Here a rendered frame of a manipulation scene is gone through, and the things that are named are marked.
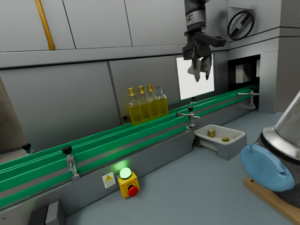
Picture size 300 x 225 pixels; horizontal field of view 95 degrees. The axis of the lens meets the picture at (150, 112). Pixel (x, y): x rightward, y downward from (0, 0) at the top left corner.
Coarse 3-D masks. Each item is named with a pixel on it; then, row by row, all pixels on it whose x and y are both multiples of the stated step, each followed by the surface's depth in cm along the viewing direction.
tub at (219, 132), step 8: (200, 128) 87; (208, 128) 89; (216, 128) 87; (224, 128) 82; (200, 136) 78; (208, 136) 89; (216, 136) 88; (224, 136) 83; (232, 136) 79; (240, 136) 70; (224, 144) 66
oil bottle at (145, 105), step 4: (140, 100) 75; (144, 100) 75; (148, 100) 76; (144, 104) 75; (148, 104) 76; (144, 108) 75; (148, 108) 76; (144, 112) 76; (148, 112) 77; (144, 116) 76; (148, 116) 77; (144, 120) 77; (148, 120) 77
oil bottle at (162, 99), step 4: (156, 96) 82; (160, 96) 80; (164, 96) 81; (160, 100) 80; (164, 100) 81; (160, 104) 80; (164, 104) 82; (160, 108) 81; (164, 108) 82; (160, 112) 82; (164, 112) 82; (168, 112) 84
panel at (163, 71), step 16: (112, 64) 78; (128, 64) 82; (144, 64) 88; (160, 64) 93; (176, 64) 100; (112, 80) 81; (128, 80) 84; (144, 80) 89; (160, 80) 95; (176, 80) 102; (128, 96) 85; (176, 96) 104; (128, 112) 87
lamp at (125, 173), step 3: (123, 168) 58; (126, 168) 57; (123, 171) 55; (126, 171) 55; (129, 171) 56; (120, 174) 55; (123, 174) 54; (126, 174) 55; (129, 174) 55; (123, 177) 55; (126, 177) 55; (129, 177) 55
